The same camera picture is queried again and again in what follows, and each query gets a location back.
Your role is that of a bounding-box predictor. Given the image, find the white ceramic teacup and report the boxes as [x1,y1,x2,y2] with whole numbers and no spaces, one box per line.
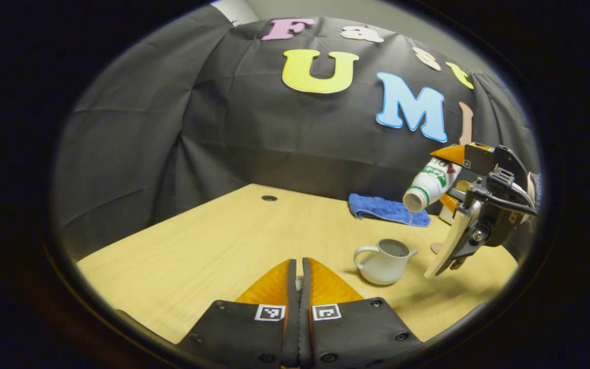
[353,238,418,285]

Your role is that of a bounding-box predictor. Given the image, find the white plastic water bottle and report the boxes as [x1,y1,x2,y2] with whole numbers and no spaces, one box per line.
[403,156,462,213]

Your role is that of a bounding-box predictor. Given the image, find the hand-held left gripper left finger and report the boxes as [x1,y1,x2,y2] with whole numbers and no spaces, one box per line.
[176,259,300,369]

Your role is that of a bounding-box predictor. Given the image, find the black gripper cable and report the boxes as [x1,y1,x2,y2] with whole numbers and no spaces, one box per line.
[472,190,539,216]

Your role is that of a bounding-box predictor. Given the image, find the black backdrop cloth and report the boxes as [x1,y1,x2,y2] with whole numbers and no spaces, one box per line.
[54,5,540,257]

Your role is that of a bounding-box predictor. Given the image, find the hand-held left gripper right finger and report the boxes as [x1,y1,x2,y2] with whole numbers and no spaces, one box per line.
[301,257,424,369]

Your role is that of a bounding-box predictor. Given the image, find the blue towel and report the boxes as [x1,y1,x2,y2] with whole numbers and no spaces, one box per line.
[348,193,432,228]

